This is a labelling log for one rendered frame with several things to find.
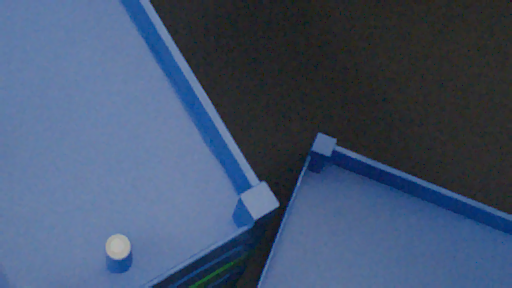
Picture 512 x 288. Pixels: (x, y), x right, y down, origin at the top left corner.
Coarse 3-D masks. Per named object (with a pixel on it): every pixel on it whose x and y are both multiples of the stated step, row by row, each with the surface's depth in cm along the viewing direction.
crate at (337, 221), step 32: (320, 160) 128; (352, 160) 130; (320, 192) 133; (352, 192) 133; (384, 192) 133; (416, 192) 131; (448, 192) 128; (288, 224) 132; (320, 224) 132; (352, 224) 132; (384, 224) 132; (416, 224) 132; (448, 224) 132; (480, 224) 132; (288, 256) 131; (320, 256) 131; (352, 256) 131; (384, 256) 131; (416, 256) 131; (448, 256) 131; (480, 256) 131
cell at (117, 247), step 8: (112, 240) 84; (120, 240) 84; (128, 240) 84; (104, 248) 84; (112, 248) 84; (120, 248) 84; (128, 248) 84; (112, 256) 84; (120, 256) 84; (128, 256) 84; (112, 264) 86; (120, 264) 86; (128, 264) 88; (112, 272) 90; (120, 272) 89
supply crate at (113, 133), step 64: (0, 0) 95; (64, 0) 95; (128, 0) 94; (0, 64) 93; (64, 64) 94; (128, 64) 94; (0, 128) 92; (64, 128) 92; (128, 128) 93; (192, 128) 93; (0, 192) 91; (64, 192) 91; (128, 192) 91; (192, 192) 91; (256, 192) 84; (0, 256) 90; (64, 256) 90; (192, 256) 85
